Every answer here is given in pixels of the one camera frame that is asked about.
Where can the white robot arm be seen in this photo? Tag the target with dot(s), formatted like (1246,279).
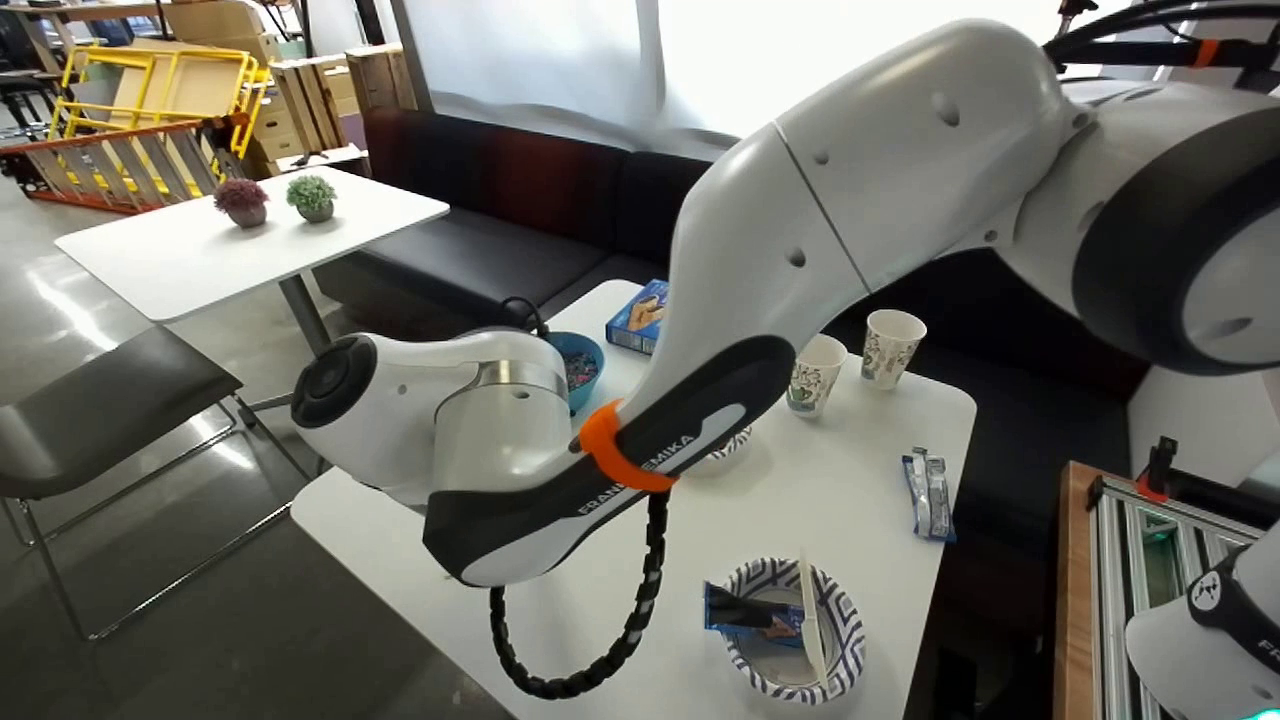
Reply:
(1141,209)

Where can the blue plastic bowl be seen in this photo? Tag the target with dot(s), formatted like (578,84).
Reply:
(581,367)

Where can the printed paper cup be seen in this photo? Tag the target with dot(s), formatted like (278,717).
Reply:
(891,346)
(812,376)

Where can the patterned paper bowl with wrapper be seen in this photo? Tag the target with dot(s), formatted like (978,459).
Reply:
(835,641)

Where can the blue cookie box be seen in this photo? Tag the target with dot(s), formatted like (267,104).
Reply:
(638,321)

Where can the black bench sofa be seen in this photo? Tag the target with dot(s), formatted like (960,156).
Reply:
(533,220)

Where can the white main table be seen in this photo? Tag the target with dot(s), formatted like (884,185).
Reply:
(792,489)

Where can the blue black snack wrapper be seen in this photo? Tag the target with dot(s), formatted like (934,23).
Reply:
(746,619)

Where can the silver blue snack packet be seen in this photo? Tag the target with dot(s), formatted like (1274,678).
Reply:
(930,494)

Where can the green ball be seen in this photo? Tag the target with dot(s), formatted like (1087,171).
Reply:
(312,197)

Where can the maroon ball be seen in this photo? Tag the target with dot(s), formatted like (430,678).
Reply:
(247,200)

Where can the white side table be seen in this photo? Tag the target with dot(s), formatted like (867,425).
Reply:
(187,257)

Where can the wooden framed rack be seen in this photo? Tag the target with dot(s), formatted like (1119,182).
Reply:
(1120,548)

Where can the white black cap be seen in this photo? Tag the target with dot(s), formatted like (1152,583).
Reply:
(1213,655)

